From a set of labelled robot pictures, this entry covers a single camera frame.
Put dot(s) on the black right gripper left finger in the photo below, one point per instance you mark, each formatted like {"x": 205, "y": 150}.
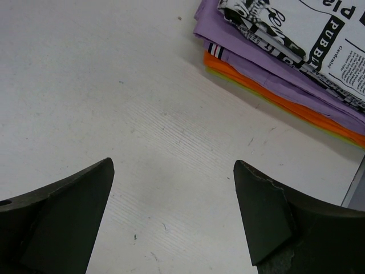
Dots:
{"x": 53, "y": 229}

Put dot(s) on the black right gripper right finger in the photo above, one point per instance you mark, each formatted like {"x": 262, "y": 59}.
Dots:
{"x": 288, "y": 231}

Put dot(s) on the orange folded trousers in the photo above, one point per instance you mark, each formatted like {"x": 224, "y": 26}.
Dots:
{"x": 225, "y": 71}

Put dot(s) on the newspaper print folded trousers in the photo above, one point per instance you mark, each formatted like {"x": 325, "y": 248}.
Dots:
{"x": 324, "y": 39}

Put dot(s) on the purple folded trousers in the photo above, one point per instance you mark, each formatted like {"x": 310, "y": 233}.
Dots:
{"x": 224, "y": 42}

